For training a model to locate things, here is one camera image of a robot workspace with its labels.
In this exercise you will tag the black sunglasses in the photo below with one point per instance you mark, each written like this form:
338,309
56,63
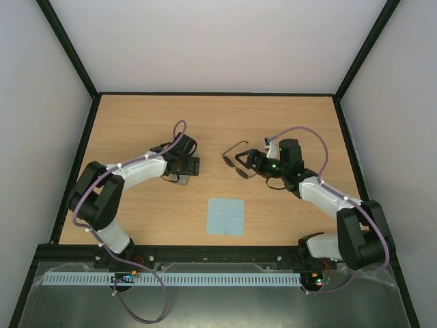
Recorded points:
229,155

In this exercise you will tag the light blue cleaning cloth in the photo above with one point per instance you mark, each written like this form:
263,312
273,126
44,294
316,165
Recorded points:
225,217

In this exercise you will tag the grey glasses case green lining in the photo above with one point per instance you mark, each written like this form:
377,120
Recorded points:
179,179

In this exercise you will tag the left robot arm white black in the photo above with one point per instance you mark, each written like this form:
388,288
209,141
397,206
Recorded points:
95,198

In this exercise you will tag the black aluminium front rail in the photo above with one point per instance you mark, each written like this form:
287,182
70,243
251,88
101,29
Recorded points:
294,258

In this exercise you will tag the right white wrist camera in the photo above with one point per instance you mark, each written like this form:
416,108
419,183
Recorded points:
271,148

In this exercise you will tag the black enclosure frame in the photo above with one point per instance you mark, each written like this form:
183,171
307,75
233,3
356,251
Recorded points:
62,36

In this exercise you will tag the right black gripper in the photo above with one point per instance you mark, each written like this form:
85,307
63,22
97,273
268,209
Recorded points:
257,160

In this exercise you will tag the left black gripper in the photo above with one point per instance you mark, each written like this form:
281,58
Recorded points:
193,167

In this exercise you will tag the light blue slotted cable duct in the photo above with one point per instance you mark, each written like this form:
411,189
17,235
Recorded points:
172,279

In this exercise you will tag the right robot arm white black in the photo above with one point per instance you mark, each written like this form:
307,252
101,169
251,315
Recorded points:
362,238

